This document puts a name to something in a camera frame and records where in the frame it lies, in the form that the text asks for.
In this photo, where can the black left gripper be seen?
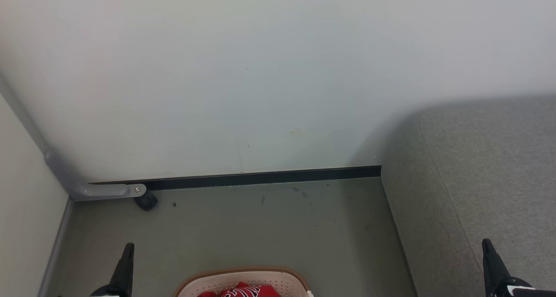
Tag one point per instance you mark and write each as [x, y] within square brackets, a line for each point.
[114, 292]

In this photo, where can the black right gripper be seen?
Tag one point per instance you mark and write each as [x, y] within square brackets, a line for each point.
[517, 290]

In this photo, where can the red garment with white print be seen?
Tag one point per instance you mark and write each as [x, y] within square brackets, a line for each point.
[243, 292]

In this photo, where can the grey fabric sofa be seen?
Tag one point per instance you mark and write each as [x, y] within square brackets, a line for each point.
[478, 166]

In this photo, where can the small black floor stopper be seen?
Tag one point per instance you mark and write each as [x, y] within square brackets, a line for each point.
[146, 201]

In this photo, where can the beige perforated laundry basket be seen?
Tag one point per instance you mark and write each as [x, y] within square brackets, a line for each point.
[265, 280]

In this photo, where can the black baseboard strip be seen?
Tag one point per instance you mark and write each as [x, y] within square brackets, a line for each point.
[260, 178]

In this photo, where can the grey wall skirting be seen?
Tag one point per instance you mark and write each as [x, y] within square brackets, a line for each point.
[55, 249]

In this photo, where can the grey metal floor bracket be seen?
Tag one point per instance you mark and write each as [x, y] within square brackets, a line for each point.
[104, 191]

